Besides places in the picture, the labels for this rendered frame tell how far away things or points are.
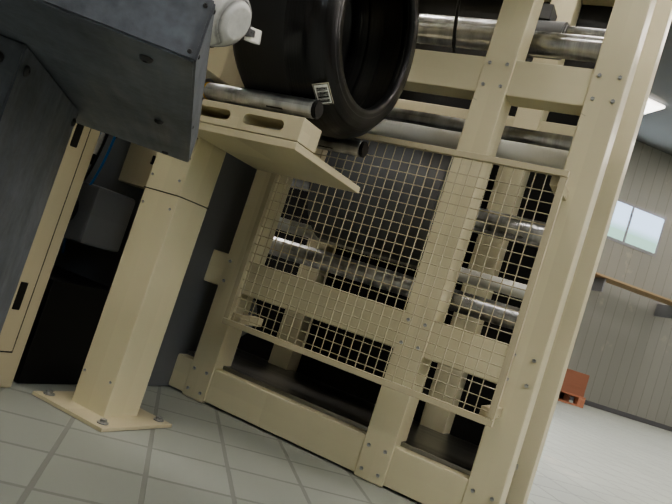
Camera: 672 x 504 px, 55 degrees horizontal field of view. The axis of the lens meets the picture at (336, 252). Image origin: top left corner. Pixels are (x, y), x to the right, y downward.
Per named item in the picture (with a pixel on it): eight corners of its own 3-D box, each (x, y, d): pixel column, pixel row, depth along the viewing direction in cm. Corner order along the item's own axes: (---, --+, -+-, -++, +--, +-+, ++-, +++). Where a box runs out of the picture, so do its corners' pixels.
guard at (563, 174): (221, 322, 208) (289, 118, 212) (224, 323, 210) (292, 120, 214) (490, 427, 167) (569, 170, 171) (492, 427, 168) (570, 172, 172)
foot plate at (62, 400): (31, 394, 173) (34, 386, 173) (106, 394, 196) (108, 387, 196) (100, 432, 160) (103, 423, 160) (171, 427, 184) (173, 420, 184)
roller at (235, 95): (213, 94, 172) (202, 102, 169) (209, 78, 169) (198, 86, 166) (325, 114, 155) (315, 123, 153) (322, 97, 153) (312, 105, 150)
